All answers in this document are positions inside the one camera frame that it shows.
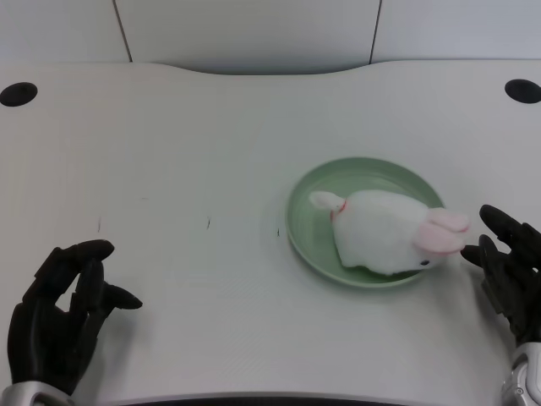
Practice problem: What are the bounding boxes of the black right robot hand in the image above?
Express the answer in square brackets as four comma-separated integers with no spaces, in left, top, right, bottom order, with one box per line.
[460,204,541,348]

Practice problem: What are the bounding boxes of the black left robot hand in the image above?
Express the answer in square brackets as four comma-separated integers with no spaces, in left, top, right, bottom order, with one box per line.
[6,239,144,397]

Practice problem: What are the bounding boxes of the white plush rabbit doll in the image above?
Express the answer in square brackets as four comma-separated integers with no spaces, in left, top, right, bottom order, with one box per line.
[309,189,472,277]

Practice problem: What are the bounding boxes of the green round plate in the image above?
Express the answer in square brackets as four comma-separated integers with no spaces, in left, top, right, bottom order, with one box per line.
[285,156,446,289]

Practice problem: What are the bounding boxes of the black round cable grommet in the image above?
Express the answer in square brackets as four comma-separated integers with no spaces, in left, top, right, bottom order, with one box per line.
[0,82,39,107]
[504,78,541,105]

